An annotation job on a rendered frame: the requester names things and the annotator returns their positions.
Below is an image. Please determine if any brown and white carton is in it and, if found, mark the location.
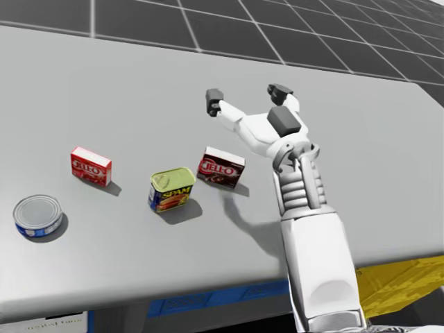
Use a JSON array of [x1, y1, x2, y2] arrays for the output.
[[196, 146, 246, 190]]

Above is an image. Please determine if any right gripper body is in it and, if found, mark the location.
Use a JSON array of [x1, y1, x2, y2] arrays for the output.
[[233, 105, 311, 158]]

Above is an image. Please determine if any white box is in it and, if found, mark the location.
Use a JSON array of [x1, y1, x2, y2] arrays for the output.
[[0, 309, 89, 333]]

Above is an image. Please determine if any yellow box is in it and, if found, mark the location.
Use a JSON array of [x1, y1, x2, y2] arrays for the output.
[[355, 255, 444, 321]]

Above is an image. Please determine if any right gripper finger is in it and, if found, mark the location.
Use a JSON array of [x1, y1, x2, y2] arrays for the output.
[[266, 83, 301, 114], [205, 88, 248, 133]]

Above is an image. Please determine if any green and blue rectangular can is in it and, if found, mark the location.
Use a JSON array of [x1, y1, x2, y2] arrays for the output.
[[148, 167, 196, 214]]

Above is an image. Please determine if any blue flat can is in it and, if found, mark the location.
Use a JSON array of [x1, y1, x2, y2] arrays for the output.
[[12, 194, 65, 239]]

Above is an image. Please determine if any blue box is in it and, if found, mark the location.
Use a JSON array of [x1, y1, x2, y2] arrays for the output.
[[145, 279, 292, 321]]

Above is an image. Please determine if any red and white carton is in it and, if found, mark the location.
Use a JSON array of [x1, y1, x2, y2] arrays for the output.
[[70, 146, 113, 187]]

